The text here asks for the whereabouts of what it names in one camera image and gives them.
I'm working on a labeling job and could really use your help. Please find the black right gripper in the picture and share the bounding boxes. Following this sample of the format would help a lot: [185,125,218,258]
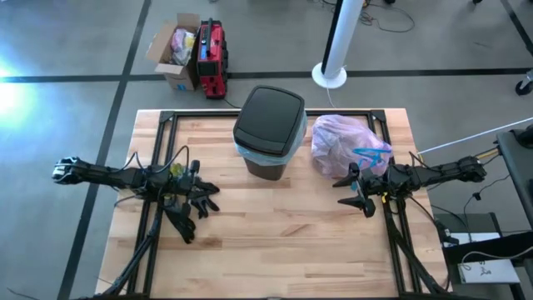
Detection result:
[331,161,401,219]

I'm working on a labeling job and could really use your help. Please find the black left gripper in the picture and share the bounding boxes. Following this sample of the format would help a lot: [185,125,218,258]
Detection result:
[164,168,221,199]

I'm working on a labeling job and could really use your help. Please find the grey black work glove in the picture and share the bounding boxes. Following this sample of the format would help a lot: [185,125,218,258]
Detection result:
[162,197,197,245]
[189,185,222,220]

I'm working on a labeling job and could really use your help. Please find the pink translucent trash bag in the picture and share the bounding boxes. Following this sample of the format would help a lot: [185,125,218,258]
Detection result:
[311,114,395,181]

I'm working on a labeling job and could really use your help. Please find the black trash bin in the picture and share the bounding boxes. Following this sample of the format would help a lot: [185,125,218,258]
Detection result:
[243,157,289,182]

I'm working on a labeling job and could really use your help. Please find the blue plastic trash bag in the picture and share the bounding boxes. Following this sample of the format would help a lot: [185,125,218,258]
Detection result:
[232,112,309,168]

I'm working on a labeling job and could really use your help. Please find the black bin lid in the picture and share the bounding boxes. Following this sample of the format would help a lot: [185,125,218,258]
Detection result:
[232,85,306,158]

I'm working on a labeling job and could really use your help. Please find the red tool case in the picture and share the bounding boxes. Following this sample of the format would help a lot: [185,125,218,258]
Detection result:
[196,17,230,100]

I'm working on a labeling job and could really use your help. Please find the open cardboard box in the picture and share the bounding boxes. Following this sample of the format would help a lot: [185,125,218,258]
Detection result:
[145,12,202,92]

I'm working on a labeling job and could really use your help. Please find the pink yellow plastic packets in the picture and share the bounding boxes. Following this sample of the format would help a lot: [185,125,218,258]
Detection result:
[170,27,197,66]

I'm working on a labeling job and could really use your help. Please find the white paper sheet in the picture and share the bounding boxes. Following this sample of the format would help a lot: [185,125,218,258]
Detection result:
[457,257,521,285]

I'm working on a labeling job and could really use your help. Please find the white round pillar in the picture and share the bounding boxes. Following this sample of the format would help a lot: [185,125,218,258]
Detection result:
[311,0,366,90]

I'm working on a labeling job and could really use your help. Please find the black side desk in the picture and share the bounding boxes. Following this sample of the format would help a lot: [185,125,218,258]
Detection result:
[497,124,533,228]

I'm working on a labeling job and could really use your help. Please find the black caster wheel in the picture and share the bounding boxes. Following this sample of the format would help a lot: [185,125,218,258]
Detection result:
[515,68,533,97]

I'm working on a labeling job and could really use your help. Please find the black rig frame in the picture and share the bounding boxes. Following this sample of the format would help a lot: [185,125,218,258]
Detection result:
[99,108,453,300]

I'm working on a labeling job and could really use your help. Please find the white floor cable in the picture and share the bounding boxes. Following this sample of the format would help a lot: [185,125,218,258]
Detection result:
[418,117,533,155]

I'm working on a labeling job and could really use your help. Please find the yellow cable bundle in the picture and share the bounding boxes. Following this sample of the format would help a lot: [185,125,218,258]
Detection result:
[474,147,501,162]

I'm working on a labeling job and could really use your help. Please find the black floor cable tangle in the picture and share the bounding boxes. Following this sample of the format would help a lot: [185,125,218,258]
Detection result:
[360,0,416,33]

